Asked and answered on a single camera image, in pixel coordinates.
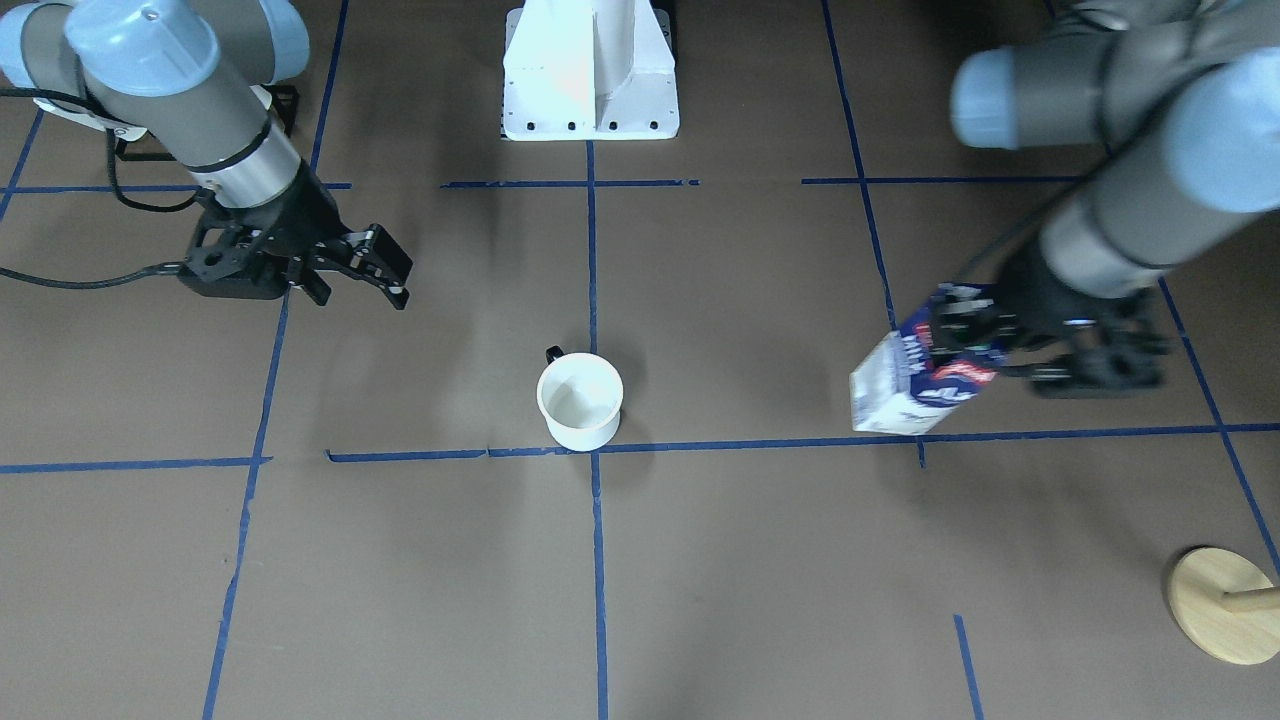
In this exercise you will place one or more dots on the blue white milk carton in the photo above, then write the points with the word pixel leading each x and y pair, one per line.
pixel 892 391

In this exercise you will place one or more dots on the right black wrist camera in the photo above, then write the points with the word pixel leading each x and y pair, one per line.
pixel 226 259

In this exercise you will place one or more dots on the wooden mug tree stand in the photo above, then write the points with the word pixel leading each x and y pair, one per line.
pixel 1224 605

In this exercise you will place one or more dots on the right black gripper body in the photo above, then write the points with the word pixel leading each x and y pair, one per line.
pixel 308 218

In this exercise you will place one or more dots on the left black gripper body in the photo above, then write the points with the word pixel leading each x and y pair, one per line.
pixel 1035 290

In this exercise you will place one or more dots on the white column with base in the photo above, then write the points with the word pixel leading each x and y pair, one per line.
pixel 590 71

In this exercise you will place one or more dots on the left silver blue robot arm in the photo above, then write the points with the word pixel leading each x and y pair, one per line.
pixel 1184 95

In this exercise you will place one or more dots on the white smiley mug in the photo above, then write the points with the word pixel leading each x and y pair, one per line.
pixel 580 397

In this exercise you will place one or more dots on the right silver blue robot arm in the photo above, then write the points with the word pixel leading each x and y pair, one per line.
pixel 188 73

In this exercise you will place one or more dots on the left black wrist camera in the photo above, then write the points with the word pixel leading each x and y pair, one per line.
pixel 1112 350

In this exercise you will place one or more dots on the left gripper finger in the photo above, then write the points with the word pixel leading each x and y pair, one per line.
pixel 951 360
pixel 965 308

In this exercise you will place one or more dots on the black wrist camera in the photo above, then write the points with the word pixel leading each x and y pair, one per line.
pixel 226 259
pixel 1112 350

